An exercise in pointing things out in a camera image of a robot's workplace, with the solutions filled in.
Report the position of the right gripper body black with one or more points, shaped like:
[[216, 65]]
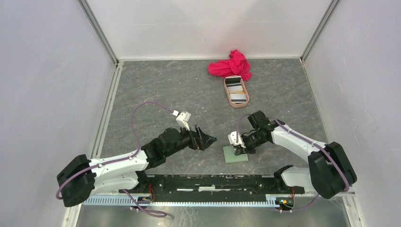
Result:
[[251, 141]]

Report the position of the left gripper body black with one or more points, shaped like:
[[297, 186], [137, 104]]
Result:
[[187, 139]]

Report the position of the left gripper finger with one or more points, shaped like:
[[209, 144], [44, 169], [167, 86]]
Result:
[[203, 145], [202, 137]]

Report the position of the green card holder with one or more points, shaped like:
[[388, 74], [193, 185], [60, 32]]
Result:
[[230, 157]]

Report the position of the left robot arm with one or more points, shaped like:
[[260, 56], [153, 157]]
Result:
[[83, 177]]

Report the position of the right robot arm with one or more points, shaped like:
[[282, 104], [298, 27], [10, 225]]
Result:
[[329, 170]]

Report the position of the printed card in tray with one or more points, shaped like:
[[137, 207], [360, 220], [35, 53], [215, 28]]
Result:
[[235, 89]]

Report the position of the pink oval tray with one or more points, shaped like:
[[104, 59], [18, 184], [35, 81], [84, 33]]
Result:
[[245, 91]]

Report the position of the red cloth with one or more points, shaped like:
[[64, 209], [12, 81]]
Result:
[[236, 65]]

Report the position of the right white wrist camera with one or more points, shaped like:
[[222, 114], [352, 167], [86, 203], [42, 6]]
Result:
[[235, 139]]

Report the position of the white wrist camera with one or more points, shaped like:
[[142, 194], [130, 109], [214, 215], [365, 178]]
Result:
[[182, 119], [235, 139]]

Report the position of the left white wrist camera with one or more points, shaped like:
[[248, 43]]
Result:
[[182, 119]]

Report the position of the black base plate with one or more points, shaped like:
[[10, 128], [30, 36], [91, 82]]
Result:
[[212, 188]]

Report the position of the white slotted cable duct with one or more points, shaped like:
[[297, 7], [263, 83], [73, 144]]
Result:
[[124, 200]]

